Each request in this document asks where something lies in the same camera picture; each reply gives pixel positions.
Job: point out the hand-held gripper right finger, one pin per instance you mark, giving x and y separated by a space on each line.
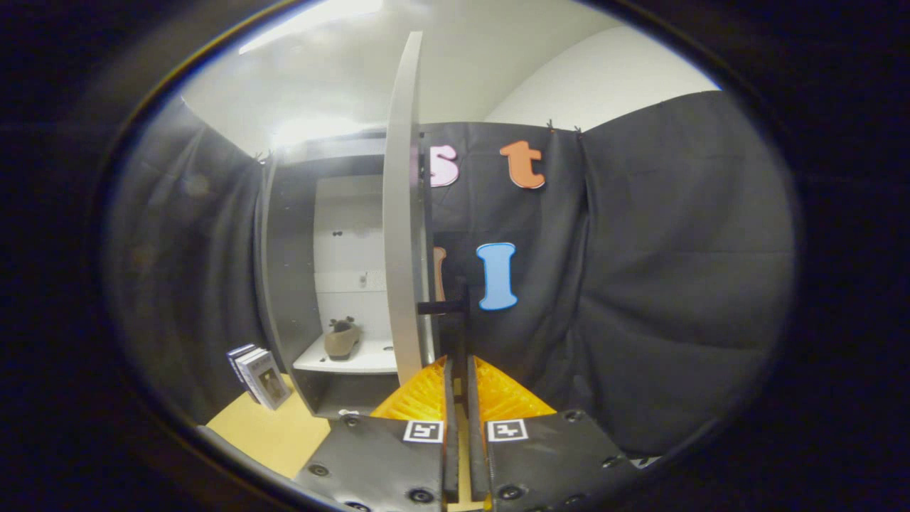
475 427

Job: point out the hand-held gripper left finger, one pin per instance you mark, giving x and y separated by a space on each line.
451 427

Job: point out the brown fuzzy shoe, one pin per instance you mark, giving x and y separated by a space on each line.
343 341

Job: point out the grey shoe cabinet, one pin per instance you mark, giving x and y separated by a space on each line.
291 284

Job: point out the white shoe cabinet door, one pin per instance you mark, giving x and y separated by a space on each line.
404 213

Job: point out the white cover book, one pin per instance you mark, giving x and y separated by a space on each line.
239 359
269 380

